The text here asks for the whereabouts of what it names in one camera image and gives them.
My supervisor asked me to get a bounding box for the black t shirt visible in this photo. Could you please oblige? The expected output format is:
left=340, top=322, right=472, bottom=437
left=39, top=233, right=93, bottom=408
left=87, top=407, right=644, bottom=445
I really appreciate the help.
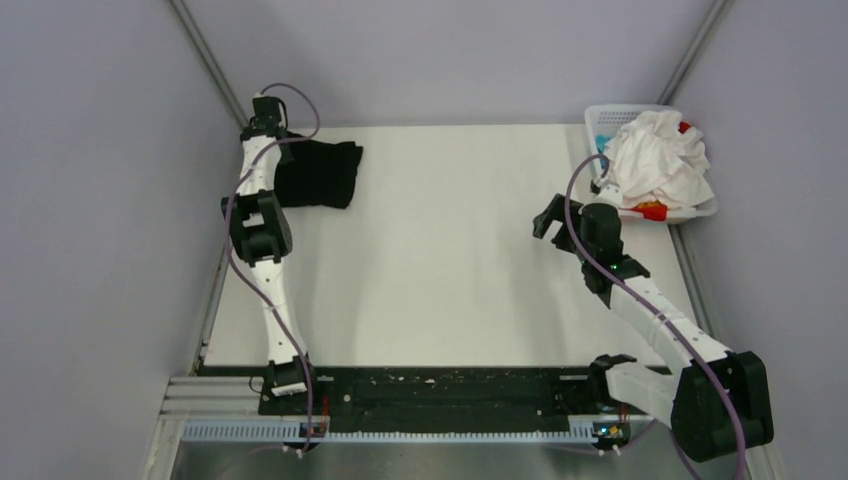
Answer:
left=272, top=140, right=364, bottom=210

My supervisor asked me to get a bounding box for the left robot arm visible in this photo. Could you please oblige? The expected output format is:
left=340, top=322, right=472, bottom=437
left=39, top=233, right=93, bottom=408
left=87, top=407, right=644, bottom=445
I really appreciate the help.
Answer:
left=221, top=94, right=321, bottom=414

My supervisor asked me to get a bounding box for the white crumpled t shirt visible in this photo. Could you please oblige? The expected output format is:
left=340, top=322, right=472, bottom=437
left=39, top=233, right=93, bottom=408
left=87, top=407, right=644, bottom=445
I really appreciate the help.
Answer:
left=602, top=109, right=715, bottom=210

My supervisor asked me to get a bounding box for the white cable duct strip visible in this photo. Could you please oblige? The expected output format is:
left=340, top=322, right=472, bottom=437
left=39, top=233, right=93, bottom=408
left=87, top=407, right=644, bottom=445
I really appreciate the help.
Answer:
left=181, top=420, right=597, bottom=444

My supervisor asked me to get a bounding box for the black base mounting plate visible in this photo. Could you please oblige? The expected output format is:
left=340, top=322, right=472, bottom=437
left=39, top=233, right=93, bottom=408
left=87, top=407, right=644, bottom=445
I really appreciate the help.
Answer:
left=258, top=367, right=638, bottom=433

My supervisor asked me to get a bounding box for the blue garment in basket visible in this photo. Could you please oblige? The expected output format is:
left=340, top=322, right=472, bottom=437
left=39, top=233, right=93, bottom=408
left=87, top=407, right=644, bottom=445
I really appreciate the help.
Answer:
left=594, top=135, right=611, bottom=154

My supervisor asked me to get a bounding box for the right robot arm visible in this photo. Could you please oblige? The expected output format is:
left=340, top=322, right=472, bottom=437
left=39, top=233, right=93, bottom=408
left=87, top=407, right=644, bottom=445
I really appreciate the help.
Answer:
left=533, top=194, right=775, bottom=462

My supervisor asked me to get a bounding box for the white perforated laundry basket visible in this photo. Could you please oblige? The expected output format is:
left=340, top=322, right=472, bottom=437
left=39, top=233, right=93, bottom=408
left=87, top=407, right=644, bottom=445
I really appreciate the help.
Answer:
left=584, top=104, right=718, bottom=224

